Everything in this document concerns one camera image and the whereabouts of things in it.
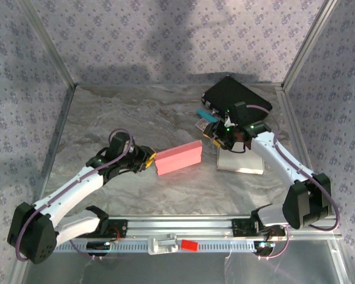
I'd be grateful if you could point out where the pink paper box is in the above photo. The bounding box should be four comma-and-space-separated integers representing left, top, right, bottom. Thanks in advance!
154, 140, 203, 178

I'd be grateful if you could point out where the white paper box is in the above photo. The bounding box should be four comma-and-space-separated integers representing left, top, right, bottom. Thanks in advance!
217, 144, 266, 175

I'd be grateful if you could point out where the teal plastic cylinder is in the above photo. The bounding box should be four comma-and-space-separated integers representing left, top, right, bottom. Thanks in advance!
196, 108, 218, 124

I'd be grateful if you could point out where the black hard case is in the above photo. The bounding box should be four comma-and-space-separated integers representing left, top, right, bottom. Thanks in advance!
201, 75, 273, 125

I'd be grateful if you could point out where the red plastic block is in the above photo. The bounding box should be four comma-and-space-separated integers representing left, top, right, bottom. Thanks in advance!
180, 240, 199, 253

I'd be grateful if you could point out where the black electronics module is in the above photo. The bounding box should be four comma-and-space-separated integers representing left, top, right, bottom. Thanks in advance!
86, 241, 112, 257

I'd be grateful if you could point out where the grey metal sheet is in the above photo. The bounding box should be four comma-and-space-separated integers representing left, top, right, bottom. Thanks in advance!
23, 251, 344, 284

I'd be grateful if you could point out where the round black electronics board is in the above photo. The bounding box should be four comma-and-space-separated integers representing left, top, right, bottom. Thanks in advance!
253, 240, 276, 257

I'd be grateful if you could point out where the aluminium side rail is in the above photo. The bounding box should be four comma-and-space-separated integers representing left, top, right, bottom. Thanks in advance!
276, 85, 326, 215
28, 85, 78, 220

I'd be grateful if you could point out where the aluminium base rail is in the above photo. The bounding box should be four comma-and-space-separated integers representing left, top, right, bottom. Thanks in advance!
19, 215, 343, 240

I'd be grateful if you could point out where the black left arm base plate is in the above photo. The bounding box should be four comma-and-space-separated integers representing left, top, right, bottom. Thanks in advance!
99, 218, 128, 239

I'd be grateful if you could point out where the white plastic bracket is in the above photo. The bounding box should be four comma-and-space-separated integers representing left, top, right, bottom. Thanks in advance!
147, 233, 179, 256

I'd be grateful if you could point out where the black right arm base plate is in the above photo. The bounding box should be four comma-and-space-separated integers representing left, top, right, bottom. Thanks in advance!
231, 218, 286, 237

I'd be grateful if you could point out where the slotted grey cable duct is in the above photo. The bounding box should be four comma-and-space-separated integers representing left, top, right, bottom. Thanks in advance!
53, 239, 255, 252

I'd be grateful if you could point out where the aluminium frame post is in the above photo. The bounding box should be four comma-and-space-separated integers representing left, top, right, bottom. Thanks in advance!
280, 0, 340, 91
17, 0, 78, 89

